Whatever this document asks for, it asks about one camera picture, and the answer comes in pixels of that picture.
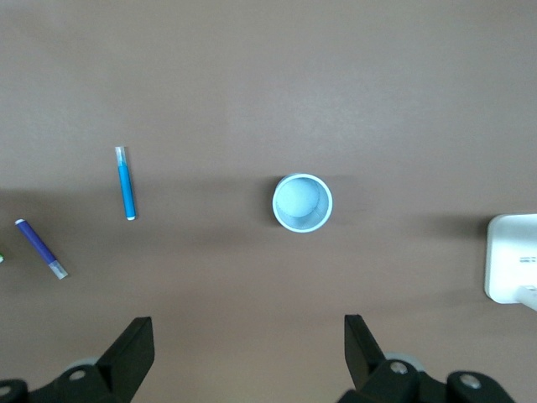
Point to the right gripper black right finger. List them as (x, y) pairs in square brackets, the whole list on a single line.
[(377, 382)]

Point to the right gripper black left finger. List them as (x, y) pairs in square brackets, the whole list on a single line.
[(105, 378)]

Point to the blue marker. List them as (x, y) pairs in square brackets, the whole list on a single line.
[(126, 189)]

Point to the purple marker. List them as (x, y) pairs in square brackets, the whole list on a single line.
[(38, 243)]

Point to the blue mesh cup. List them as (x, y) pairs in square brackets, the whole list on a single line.
[(302, 203)]

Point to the brown table mat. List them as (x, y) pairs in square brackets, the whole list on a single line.
[(268, 84)]

